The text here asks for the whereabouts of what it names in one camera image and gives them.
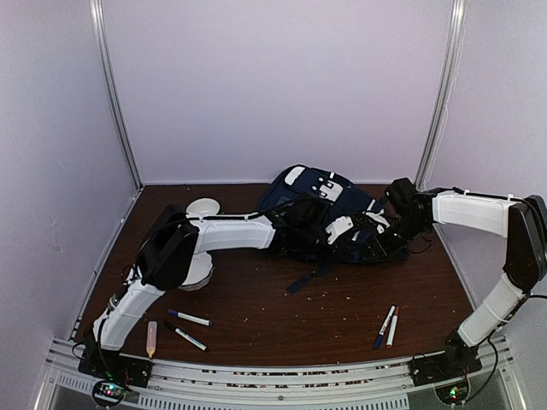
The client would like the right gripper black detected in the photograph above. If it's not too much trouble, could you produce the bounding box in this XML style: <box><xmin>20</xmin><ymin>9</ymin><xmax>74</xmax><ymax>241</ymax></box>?
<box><xmin>360</xmin><ymin>214</ymin><xmax>429</xmax><ymax>262</ymax></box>

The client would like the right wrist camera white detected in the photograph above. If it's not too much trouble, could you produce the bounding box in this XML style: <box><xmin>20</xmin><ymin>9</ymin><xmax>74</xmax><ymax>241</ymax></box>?
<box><xmin>365</xmin><ymin>210</ymin><xmax>391</xmax><ymax>234</ymax></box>

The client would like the aluminium frame post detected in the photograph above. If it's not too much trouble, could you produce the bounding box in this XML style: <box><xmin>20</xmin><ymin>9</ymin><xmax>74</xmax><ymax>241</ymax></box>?
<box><xmin>415</xmin><ymin>0</ymin><xmax>468</xmax><ymax>189</ymax></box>
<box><xmin>89</xmin><ymin>0</ymin><xmax>144</xmax><ymax>190</ymax></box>

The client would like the circuit board with leds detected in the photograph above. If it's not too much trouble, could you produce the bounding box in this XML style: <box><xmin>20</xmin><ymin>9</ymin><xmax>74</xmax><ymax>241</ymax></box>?
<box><xmin>434</xmin><ymin>380</ymin><xmax>470</xmax><ymax>406</ymax></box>
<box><xmin>91</xmin><ymin>380</ymin><xmax>127</xmax><ymax>407</ymax></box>

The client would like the pink glue tube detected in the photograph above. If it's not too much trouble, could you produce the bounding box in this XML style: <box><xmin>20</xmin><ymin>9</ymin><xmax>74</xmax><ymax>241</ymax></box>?
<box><xmin>145</xmin><ymin>321</ymin><xmax>158</xmax><ymax>359</ymax></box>

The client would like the navy blue student backpack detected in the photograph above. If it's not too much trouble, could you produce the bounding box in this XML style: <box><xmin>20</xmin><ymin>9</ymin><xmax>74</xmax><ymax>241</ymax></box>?
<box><xmin>256</xmin><ymin>164</ymin><xmax>411</xmax><ymax>295</ymax></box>

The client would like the front aluminium rail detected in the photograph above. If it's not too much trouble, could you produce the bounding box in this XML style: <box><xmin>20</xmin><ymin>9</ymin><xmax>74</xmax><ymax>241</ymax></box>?
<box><xmin>36</xmin><ymin>335</ymin><xmax>529</xmax><ymax>410</ymax></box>

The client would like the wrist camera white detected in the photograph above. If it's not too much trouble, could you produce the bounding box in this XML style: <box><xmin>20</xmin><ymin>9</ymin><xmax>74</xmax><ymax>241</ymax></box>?
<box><xmin>365</xmin><ymin>210</ymin><xmax>391</xmax><ymax>234</ymax></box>
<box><xmin>325</xmin><ymin>216</ymin><xmax>354</xmax><ymax>245</ymax></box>

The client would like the left aluminium frame post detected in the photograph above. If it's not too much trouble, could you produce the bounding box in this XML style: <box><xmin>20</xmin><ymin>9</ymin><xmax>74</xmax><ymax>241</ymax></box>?
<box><xmin>89</xmin><ymin>0</ymin><xmax>144</xmax><ymax>190</ymax></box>

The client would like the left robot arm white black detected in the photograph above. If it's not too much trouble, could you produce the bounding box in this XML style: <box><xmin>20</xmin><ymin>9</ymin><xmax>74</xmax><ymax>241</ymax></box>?
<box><xmin>84</xmin><ymin>195</ymin><xmax>330</xmax><ymax>379</ymax></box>

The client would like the brown capped white marker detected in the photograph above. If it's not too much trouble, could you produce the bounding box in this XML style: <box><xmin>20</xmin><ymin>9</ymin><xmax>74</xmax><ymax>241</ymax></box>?
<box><xmin>385</xmin><ymin>307</ymin><xmax>399</xmax><ymax>349</ymax></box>

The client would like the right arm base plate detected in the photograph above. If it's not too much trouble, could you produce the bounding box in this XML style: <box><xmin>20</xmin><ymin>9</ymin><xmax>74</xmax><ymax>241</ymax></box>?
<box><xmin>409</xmin><ymin>353</ymin><xmax>482</xmax><ymax>387</ymax></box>

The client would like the white scalloped ceramic bowl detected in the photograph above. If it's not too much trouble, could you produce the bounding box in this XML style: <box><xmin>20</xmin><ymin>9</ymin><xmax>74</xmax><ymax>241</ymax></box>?
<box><xmin>178</xmin><ymin>252</ymin><xmax>214</xmax><ymax>291</ymax></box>

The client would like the right aluminium frame post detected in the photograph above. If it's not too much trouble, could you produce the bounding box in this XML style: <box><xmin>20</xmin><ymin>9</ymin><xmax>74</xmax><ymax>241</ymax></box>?
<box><xmin>415</xmin><ymin>0</ymin><xmax>468</xmax><ymax>189</ymax></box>

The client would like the black capped white marker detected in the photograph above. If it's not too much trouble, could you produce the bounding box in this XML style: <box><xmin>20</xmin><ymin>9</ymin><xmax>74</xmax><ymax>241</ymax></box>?
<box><xmin>163</xmin><ymin>320</ymin><xmax>209</xmax><ymax>352</ymax></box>

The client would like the right circuit board with leds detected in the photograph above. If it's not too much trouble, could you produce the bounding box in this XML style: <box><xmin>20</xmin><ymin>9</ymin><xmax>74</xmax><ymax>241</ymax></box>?
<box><xmin>434</xmin><ymin>380</ymin><xmax>470</xmax><ymax>406</ymax></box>

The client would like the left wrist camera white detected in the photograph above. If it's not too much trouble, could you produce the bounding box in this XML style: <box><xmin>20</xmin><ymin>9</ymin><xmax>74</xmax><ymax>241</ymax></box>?
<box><xmin>325</xmin><ymin>216</ymin><xmax>354</xmax><ymax>245</ymax></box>

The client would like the purple capped white marker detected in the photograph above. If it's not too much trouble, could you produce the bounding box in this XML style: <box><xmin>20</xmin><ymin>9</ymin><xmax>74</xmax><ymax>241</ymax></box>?
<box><xmin>168</xmin><ymin>309</ymin><xmax>213</xmax><ymax>327</ymax></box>

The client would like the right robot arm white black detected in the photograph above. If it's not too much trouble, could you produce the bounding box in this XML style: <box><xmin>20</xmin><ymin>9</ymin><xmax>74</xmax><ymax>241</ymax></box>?
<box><xmin>364</xmin><ymin>178</ymin><xmax>546</xmax><ymax>378</ymax></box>

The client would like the left circuit board with leds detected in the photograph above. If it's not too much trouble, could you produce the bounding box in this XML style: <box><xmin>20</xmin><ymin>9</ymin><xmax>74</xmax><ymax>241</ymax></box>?
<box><xmin>91</xmin><ymin>380</ymin><xmax>127</xmax><ymax>407</ymax></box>

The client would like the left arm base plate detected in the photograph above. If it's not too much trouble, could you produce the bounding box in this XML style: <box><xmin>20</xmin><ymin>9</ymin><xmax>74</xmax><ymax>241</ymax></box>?
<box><xmin>78</xmin><ymin>349</ymin><xmax>152</xmax><ymax>388</ymax></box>

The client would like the blue capped white marker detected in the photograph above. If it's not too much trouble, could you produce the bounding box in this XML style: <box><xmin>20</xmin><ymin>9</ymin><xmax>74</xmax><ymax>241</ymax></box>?
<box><xmin>373</xmin><ymin>305</ymin><xmax>396</xmax><ymax>349</ymax></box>

